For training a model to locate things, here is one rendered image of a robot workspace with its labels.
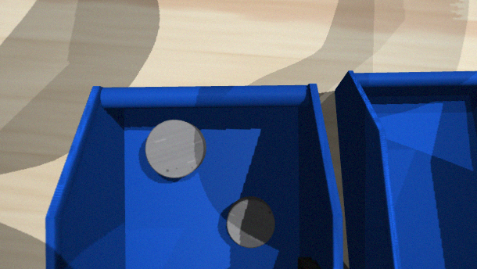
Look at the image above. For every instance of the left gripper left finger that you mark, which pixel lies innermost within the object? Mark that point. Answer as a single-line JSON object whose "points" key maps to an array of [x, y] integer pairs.
{"points": [[307, 263]]}

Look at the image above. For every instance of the grey metal disc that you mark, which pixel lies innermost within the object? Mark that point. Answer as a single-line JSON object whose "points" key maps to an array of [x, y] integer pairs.
{"points": [[175, 148], [250, 222]]}

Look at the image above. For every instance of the blue open-front bin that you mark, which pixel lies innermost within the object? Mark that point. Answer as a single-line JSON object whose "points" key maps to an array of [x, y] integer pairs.
{"points": [[429, 120], [111, 210]]}

